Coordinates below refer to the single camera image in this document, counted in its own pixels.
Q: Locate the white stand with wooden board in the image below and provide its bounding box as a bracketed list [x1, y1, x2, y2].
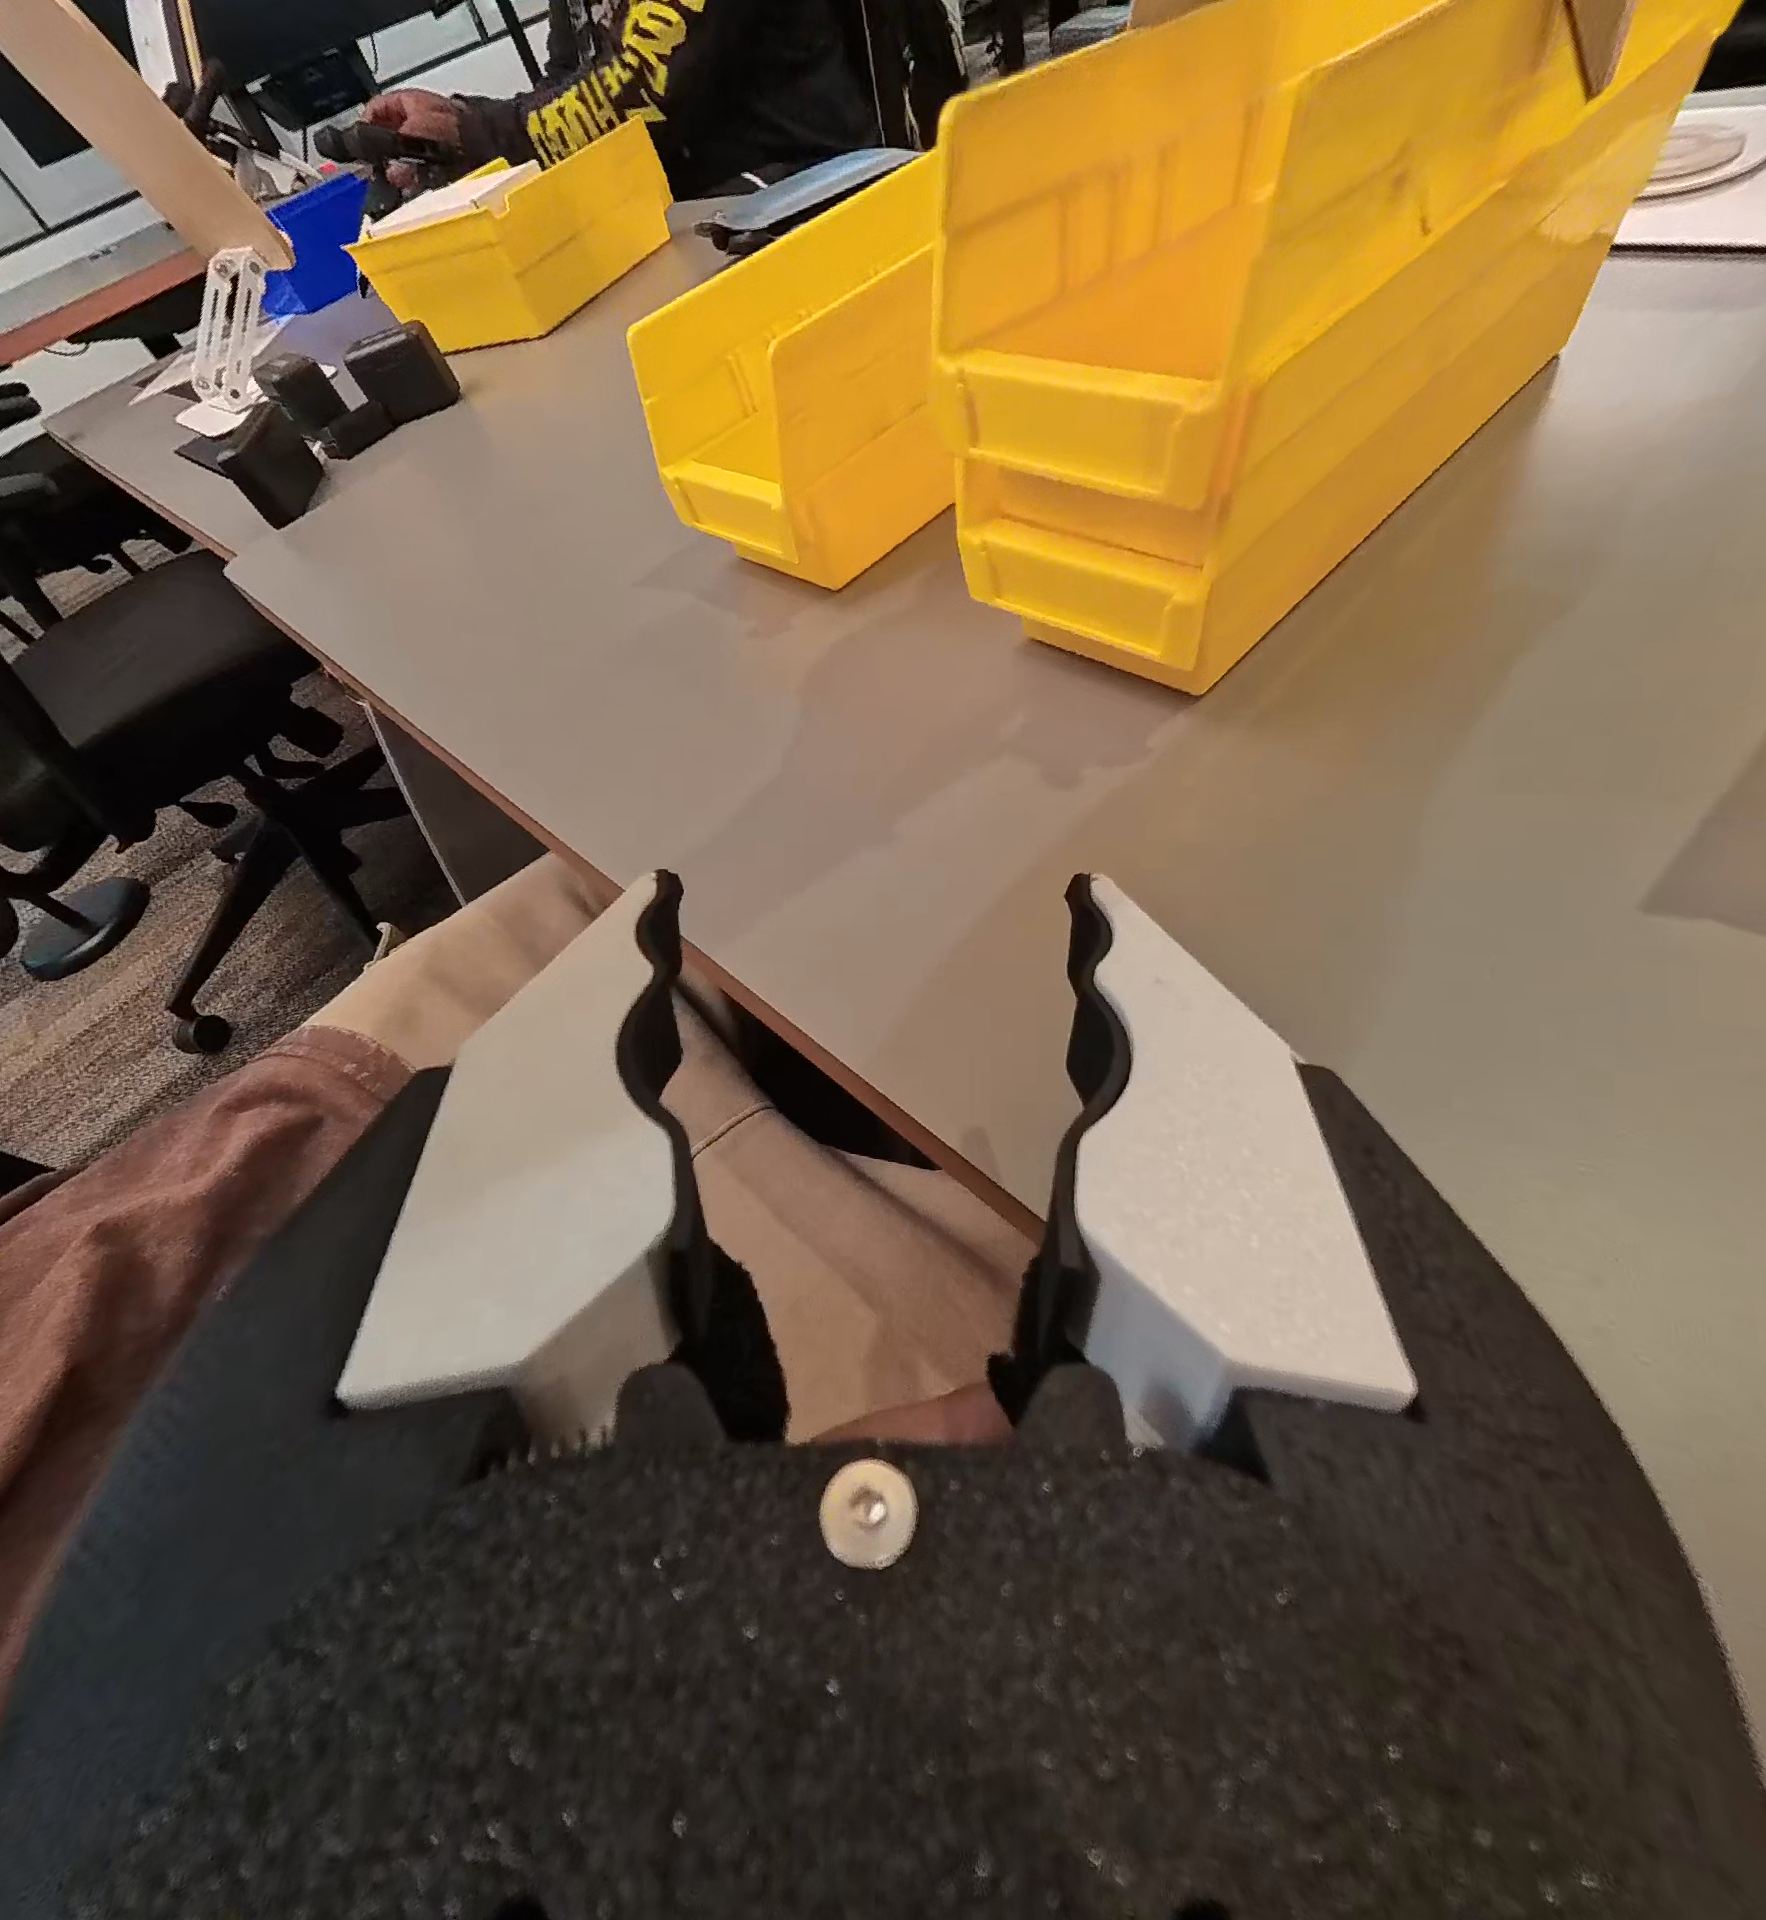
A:
[0, 0, 295, 440]

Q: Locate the dark grey pouch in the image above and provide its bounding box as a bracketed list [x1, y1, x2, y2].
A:
[697, 146, 931, 253]

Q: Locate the grey desk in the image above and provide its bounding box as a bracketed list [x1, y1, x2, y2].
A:
[43, 82, 1766, 1825]

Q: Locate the white box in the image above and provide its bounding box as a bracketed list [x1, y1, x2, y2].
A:
[365, 163, 543, 241]

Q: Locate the yellow plastic storage bin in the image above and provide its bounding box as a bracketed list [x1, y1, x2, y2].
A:
[348, 118, 675, 360]
[932, 0, 1747, 504]
[955, 195, 1612, 699]
[624, 146, 974, 589]

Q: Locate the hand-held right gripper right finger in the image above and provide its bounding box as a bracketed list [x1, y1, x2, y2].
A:
[1039, 875, 1421, 1444]

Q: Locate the black rectangular box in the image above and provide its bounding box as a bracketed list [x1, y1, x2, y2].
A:
[256, 356, 348, 437]
[344, 321, 462, 424]
[217, 403, 327, 530]

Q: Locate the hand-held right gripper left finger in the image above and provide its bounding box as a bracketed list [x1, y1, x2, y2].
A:
[337, 870, 713, 1433]

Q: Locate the blue plastic bin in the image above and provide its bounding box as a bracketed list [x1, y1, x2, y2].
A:
[261, 173, 373, 318]

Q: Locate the instruction sheet on wooden stand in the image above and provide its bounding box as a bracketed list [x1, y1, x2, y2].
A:
[1554, 0, 1766, 248]

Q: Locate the person's brown shirt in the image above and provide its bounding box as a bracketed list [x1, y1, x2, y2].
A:
[0, 1026, 427, 1847]

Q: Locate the black monitor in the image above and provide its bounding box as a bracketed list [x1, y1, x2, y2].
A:
[207, 0, 540, 95]

